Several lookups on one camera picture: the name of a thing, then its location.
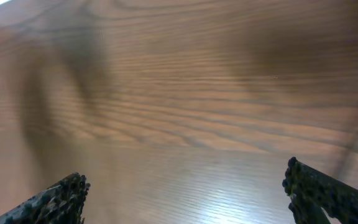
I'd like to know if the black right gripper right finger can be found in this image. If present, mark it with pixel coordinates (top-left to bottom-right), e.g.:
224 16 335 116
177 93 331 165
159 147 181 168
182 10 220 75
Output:
282 157 358 224

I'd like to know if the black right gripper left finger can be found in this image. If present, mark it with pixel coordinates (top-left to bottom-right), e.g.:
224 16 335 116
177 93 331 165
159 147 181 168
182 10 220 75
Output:
0 172 90 224

